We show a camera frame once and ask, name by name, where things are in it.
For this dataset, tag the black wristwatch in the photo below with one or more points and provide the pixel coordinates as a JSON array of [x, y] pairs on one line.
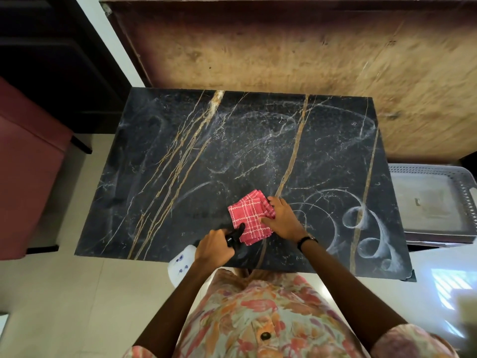
[[306, 240]]

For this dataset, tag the person's left hand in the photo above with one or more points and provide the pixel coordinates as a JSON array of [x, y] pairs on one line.
[[212, 247]]

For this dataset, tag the red upholstered chair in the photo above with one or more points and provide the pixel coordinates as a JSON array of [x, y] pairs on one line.
[[26, 175]]

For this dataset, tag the dark wooden cabinet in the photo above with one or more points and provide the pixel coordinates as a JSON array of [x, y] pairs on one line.
[[56, 52]]

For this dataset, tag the brown wooden board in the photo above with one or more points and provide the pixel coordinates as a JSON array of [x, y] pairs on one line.
[[298, 55]]

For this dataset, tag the person's right hand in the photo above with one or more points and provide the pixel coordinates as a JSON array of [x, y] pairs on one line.
[[285, 221]]

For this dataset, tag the person's left forearm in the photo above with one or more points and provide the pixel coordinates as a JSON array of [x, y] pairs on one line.
[[179, 305]]

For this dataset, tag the white spray bottle black trigger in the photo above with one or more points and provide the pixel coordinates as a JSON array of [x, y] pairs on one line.
[[182, 262]]

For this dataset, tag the person's left fingers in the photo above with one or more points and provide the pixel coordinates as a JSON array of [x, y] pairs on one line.
[[226, 240]]

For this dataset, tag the red checked cloth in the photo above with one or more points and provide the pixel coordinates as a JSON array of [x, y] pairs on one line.
[[249, 216]]

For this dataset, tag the person's right forearm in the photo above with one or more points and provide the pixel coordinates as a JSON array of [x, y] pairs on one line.
[[346, 290]]

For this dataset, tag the floral patterned dress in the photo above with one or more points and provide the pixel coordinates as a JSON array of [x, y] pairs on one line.
[[268, 316]]

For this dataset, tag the grey plastic perforated basket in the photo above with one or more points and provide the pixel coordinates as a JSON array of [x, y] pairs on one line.
[[434, 205]]

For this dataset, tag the person's right thumb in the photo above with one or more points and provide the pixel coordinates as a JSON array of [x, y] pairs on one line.
[[267, 221]]

